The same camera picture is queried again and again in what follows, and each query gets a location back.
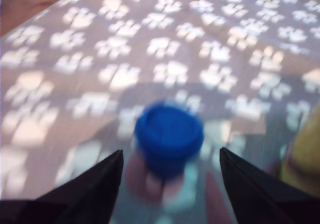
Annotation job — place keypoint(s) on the blue coffee capsule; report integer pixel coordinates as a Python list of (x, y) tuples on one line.
[(167, 136)]

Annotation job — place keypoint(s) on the cartoon print coffee mug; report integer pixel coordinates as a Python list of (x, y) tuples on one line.
[(305, 148)]

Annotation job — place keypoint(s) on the grey paw print cloth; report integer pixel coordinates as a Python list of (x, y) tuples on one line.
[(82, 83)]

